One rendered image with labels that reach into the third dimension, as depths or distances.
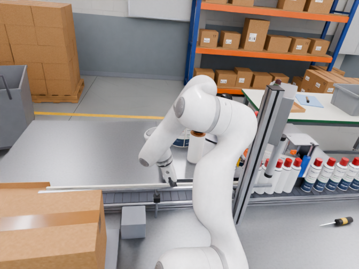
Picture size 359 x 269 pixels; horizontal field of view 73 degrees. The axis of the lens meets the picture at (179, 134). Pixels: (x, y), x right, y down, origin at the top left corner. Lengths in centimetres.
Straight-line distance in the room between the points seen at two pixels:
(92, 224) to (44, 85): 366
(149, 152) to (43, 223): 40
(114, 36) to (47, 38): 165
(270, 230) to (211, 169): 75
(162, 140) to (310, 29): 554
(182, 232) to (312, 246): 58
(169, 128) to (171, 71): 464
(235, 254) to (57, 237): 49
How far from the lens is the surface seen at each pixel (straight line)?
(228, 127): 62
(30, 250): 82
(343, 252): 139
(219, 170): 59
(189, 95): 59
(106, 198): 123
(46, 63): 422
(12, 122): 301
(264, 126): 91
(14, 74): 362
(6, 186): 149
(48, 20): 407
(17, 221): 90
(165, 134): 90
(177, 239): 114
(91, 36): 547
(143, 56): 541
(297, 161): 133
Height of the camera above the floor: 175
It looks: 31 degrees down
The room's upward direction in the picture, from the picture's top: 6 degrees clockwise
